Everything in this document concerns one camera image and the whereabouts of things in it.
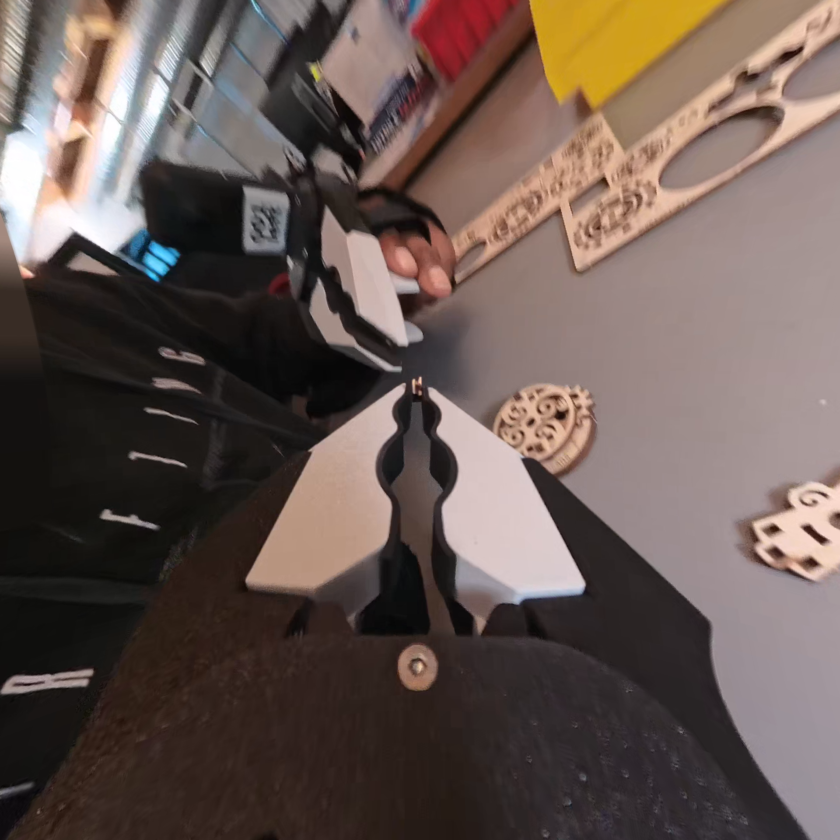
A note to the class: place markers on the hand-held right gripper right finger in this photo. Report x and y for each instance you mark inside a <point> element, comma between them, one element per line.
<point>512,525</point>

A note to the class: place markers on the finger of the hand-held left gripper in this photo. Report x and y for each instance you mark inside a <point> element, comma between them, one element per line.
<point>341,334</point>
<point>374,282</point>

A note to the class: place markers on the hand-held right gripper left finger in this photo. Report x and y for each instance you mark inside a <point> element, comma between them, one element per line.
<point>321,525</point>

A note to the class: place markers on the round wooden gear assembly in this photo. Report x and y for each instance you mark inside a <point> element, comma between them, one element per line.
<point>571,456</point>

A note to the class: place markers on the small wooden key piece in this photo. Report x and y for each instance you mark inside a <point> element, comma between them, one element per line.
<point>417,387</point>

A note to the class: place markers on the ornate wooden cross piece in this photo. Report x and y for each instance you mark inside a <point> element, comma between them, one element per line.
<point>762,527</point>

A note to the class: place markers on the wooden sheet with round holes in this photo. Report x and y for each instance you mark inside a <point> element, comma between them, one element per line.
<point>705,111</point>

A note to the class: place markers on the person's left hand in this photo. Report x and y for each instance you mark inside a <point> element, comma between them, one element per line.
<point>430,262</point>

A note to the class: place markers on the person's black hoodie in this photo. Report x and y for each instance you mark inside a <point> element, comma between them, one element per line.
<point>131,459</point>

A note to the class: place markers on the wooden sheet with large gears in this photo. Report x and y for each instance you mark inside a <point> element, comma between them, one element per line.
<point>558,180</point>

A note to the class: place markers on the yellow plastic bin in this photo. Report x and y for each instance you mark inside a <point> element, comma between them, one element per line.
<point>590,52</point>

